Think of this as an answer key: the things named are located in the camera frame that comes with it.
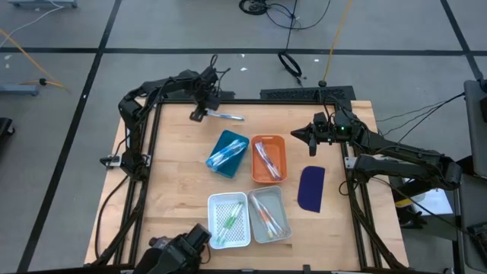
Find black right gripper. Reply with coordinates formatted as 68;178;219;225
291;112;339;158

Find blue and white toothbrush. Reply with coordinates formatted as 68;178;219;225
207;142;244;170
208;140;247;168
207;143;245;170
211;141;247;168
206;110;245;122
208;139;243;165
208;140;244;168

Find orange plastic basket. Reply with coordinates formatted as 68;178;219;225
250;134;288;185

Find dark blue mat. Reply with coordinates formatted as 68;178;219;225
297;165;326;213

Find grey plastic basket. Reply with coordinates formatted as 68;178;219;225
247;185;293;244

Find teal plastic basket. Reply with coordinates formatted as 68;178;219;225
205;129;251;179

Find orange and white toothbrush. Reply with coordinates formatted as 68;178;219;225
250;193;275;239
253;196;281;239

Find white perforated plastic basket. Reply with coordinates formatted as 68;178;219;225
207;192;252;250

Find green and white toothbrush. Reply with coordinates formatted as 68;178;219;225
215;203;240;244
220;202;244;243

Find black vented box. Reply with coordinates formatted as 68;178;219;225
259;85;357;102

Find black metal bar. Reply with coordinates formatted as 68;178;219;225
391;155;476;199

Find white panel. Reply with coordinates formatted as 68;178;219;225
402;186;457;218

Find black jointed device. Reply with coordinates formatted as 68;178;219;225
132;223;212;274

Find grey cart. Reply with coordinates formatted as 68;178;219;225
463;78;487;180

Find grey desk panel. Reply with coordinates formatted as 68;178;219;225
454;173;487;273

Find grey table foot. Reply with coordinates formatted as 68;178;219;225
0;84;40;97
7;0;78;10

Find black caster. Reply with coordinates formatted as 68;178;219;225
0;116;16;139

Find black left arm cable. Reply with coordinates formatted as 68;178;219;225
208;53;232;96

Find black cable bundle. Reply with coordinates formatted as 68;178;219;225
277;50;304;87

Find thin black floor cable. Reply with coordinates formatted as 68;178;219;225
265;0;332;51

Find thick black cable coil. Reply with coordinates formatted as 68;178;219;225
238;0;269;17

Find yellow floor cable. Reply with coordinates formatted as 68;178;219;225
0;27;72;93
321;0;354;83

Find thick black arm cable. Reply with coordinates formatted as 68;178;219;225
94;175;132;263

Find white floor cable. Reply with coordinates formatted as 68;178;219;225
0;0;66;49

